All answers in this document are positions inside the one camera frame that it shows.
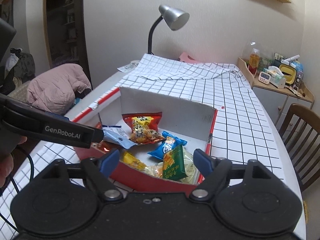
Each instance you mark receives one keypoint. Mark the green cracker packet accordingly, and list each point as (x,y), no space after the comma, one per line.
(173,164)

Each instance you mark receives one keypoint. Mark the orange drink bottle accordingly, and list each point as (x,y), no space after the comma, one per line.
(254,61)

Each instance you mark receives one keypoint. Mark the dark red foil snack bag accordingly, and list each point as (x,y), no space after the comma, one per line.
(103,146)

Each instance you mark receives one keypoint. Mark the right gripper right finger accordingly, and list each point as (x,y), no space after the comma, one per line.
(215,173)

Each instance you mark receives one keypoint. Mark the papers on table corner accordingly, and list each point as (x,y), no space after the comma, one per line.
(128,67)

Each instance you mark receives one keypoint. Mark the pink puffer jacket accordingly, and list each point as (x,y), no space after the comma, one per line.
(56,90)

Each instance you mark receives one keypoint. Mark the red cardboard box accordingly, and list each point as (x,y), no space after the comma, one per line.
(188,120)

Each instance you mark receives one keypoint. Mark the white navy biscuit packet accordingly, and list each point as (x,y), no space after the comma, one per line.
(112,129)

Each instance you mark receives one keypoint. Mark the red yellow chips bag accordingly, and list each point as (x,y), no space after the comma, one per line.
(144,127)

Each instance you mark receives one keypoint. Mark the white grid tablecloth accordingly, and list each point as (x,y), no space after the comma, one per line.
(210,105)

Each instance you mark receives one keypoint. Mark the light blue wafer packet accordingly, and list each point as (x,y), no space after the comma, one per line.
(115,138)

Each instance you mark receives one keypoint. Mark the dark bookshelf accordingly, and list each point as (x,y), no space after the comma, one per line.
(65,32)

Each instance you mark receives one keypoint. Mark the yellow candy packet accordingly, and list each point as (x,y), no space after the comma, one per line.
(132,161)

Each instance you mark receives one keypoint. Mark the tissue box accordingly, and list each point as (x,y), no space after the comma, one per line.
(277,77)

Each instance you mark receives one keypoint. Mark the cream yellow snack packet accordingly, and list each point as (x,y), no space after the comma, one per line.
(190,170)

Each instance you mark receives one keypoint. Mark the silver desk lamp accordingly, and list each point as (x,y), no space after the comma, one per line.
(175,19)

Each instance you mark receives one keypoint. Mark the yellow retro radio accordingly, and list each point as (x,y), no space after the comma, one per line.
(293,74)

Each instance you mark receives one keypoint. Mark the wooden corner cabinet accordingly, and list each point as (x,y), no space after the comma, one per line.
(276,102)

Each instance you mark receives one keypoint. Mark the wooden chair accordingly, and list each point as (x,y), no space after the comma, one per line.
(300,134)

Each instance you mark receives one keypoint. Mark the white kitchen timer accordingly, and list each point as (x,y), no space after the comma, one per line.
(264,78)

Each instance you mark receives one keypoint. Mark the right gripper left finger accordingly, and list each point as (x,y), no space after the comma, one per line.
(97,172)

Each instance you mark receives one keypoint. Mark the blue cookie packet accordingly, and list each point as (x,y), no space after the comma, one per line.
(170,142)

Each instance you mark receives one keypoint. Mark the person's left hand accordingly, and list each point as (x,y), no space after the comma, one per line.
(7,166)

